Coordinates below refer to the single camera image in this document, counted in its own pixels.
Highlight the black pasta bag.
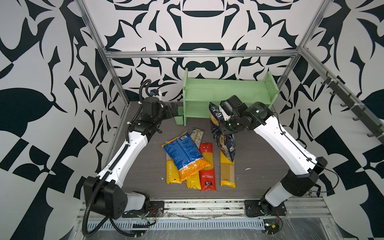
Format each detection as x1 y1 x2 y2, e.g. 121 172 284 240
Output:
209 102 236 163

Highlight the clear blue spaghetti pack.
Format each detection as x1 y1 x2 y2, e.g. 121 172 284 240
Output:
190 128 205 149

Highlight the blue orange pasta bag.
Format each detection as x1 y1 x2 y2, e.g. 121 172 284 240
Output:
162 132 211 181

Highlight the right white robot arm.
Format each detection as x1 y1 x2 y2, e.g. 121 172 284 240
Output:
219 95 328 217

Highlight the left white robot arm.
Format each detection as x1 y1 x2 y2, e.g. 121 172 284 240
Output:
83 98 179 220

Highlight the green wooden shelf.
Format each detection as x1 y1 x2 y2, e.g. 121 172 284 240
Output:
182 70 280 126

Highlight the small green plastic bin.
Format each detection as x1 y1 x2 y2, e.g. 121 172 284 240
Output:
175 107 184 126

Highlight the rightmost yellow spaghetti pack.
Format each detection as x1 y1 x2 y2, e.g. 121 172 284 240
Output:
220 152 236 188

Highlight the yellow spaghetti pack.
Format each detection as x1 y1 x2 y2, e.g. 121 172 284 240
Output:
166 154 182 184
186 172 201 190
220 152 236 188

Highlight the leftmost yellow spaghetti pack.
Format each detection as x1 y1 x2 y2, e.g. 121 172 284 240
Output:
166 154 182 184

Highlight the middle yellow spaghetti pack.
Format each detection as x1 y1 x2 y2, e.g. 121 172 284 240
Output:
186 172 201 190

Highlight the red spaghetti pack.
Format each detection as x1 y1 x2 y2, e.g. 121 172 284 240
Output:
200 143 216 191

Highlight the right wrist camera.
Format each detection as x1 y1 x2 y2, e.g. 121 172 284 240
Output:
219 101 233 121

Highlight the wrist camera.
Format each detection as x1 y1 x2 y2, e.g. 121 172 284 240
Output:
142 97 161 116
219 101 233 121

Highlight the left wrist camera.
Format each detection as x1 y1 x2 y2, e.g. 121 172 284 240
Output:
142 97 161 116

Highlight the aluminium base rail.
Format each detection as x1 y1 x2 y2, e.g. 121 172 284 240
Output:
74 197 332 232

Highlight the black wall hook rail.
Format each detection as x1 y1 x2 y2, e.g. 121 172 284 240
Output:
320 72 384 145

